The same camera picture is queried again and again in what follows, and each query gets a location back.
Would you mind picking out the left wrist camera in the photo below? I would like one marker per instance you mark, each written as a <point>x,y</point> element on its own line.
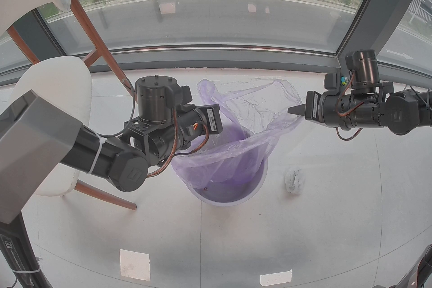
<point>184,96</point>

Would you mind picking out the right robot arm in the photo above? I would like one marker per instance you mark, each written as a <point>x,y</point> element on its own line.
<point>405,111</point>

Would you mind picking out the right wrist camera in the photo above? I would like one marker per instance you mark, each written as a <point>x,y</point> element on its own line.
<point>332,81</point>

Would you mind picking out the window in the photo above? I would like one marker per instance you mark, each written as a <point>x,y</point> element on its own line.
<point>216,10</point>

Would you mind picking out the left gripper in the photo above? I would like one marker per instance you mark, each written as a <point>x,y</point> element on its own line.
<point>194,123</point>

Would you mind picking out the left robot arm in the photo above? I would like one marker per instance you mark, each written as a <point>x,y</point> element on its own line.
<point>33,131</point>

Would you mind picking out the white cushioned wooden chair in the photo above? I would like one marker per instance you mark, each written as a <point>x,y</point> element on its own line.
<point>50,104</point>

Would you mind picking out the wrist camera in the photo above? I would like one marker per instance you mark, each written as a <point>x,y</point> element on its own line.
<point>184,96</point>
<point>332,81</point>

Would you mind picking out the crumpled white paper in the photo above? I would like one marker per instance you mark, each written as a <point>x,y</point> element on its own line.
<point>294,181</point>

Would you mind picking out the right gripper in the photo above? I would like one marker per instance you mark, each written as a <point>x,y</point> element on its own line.
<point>329,109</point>

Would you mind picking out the white trash bin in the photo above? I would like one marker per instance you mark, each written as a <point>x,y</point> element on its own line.
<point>236,197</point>

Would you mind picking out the purple plastic bag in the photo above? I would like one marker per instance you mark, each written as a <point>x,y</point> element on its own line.
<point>236,151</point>

